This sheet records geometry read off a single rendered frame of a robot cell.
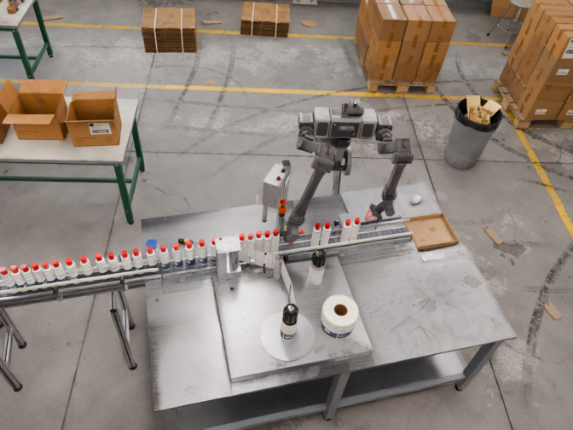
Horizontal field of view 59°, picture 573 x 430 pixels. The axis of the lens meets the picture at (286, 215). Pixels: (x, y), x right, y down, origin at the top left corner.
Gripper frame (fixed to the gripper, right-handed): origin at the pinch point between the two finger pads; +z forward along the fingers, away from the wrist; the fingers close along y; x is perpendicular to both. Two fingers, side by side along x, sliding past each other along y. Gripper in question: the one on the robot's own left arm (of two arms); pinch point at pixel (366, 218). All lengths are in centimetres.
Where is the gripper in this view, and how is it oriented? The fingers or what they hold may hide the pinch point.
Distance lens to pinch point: 328.7
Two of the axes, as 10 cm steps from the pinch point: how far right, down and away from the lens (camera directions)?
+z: -6.9, 5.8, 4.4
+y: 2.3, 7.5, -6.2
